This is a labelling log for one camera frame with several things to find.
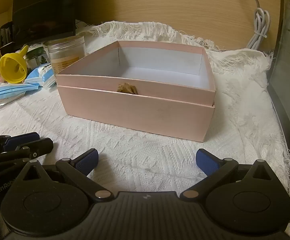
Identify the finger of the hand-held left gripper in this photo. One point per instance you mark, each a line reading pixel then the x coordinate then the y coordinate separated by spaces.
pixel 38 146
pixel 22 138

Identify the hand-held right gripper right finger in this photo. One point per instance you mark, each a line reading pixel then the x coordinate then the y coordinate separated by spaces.
pixel 207 163

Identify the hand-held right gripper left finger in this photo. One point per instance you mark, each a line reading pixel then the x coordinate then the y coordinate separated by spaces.
pixel 87 163

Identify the blue face mask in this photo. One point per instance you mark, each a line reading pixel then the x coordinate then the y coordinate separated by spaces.
pixel 10 91

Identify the blue white wipes packet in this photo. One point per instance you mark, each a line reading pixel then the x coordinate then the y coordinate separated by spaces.
pixel 42 76

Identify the yellow plastic funnel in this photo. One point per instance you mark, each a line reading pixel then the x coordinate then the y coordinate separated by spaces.
pixel 11 67

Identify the pink cardboard box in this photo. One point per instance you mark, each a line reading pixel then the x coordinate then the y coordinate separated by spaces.
pixel 140 115

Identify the white fringed tablecloth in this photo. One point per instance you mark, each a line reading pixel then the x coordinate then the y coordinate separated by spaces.
pixel 135 155

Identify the green lid glass jar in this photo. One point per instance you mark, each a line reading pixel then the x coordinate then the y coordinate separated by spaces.
pixel 36 57

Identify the small brown bow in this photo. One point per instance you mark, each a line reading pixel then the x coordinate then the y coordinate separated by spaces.
pixel 127 89

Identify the clear jar with brown label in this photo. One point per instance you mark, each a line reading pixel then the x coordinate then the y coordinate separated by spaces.
pixel 65 55

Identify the black monitor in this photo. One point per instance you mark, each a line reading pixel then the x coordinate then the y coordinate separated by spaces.
pixel 42 12

